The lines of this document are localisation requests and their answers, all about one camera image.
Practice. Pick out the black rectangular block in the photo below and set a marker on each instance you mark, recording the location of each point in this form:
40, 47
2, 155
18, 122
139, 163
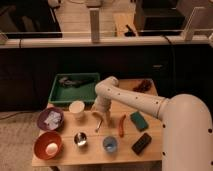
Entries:
141, 143

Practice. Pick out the left white upright post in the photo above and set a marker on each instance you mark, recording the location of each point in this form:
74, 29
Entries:
94, 23

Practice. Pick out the light wooden table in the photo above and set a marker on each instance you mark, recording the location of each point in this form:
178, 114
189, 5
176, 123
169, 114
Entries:
93, 152

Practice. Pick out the blue glass cup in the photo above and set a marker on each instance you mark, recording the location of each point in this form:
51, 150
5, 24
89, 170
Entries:
110, 144

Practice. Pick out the green plastic tray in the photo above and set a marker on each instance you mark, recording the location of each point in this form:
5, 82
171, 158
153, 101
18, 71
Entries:
63, 96

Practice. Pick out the white horizontal rail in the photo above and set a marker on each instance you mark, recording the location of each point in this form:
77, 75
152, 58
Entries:
105, 41

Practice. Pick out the small steel cup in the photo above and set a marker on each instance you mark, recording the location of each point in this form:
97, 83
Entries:
80, 139

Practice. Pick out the crumpled white plastic wrap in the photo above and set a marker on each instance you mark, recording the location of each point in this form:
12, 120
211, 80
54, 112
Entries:
53, 120

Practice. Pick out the dark tool in tray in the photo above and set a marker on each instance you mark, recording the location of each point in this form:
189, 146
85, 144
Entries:
66, 82

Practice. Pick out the red chili pepper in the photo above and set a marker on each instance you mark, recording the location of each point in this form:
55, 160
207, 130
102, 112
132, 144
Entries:
121, 126

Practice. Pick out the teal sponge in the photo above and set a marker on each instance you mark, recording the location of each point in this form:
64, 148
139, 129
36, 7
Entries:
139, 121

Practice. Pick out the purple bowl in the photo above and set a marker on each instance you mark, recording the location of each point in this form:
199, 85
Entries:
43, 115

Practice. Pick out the red bowl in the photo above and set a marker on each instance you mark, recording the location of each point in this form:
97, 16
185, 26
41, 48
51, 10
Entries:
43, 141

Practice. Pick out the dark grape bunch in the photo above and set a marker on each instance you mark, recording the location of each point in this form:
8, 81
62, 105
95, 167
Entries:
144, 86

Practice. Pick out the white upright post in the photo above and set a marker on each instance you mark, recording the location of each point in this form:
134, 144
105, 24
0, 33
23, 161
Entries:
94, 23
192, 23

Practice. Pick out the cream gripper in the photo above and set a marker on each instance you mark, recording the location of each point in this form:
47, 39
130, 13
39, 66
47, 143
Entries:
103, 116

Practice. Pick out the black object on far table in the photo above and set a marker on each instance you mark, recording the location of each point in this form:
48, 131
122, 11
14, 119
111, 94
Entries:
129, 32

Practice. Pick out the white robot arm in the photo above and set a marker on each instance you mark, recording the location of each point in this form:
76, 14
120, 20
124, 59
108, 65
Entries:
187, 135

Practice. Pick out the right white upright post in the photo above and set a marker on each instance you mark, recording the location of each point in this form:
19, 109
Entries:
192, 23

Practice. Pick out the white egg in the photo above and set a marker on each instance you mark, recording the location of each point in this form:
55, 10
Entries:
51, 149

